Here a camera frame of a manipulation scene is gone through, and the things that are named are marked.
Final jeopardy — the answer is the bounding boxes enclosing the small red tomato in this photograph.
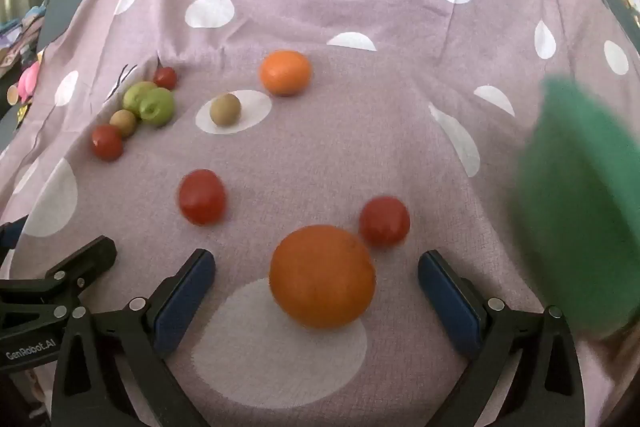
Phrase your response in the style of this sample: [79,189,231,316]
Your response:
[153,66,178,90]

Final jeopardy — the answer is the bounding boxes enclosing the pink toy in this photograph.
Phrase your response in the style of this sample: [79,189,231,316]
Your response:
[17,61,42,102]

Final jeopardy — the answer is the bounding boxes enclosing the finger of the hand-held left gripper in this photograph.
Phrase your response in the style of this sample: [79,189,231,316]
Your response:
[0,235,119,333]
[0,215,29,253]

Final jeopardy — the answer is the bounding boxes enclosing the colourful toys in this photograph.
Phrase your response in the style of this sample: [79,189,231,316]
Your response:
[0,4,48,78]

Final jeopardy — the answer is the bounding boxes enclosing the small orange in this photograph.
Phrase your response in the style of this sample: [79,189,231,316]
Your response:
[259,50,313,96]

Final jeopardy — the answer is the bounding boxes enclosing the green fruit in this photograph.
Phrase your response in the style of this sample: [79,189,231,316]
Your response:
[123,81,158,118]
[139,87,176,128]

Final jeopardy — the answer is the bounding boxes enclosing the large orange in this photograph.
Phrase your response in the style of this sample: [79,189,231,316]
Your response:
[269,224,377,330]

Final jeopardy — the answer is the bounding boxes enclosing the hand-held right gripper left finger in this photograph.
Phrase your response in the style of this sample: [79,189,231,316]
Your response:
[51,248,217,427]

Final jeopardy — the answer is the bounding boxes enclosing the pink polka dot blanket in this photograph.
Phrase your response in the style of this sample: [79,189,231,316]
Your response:
[0,0,640,427]

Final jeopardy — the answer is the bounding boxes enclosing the green bowl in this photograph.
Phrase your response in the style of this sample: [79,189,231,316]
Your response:
[510,74,640,340]

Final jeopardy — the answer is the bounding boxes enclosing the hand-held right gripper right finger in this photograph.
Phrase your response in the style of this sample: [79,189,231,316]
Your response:
[418,250,587,427]

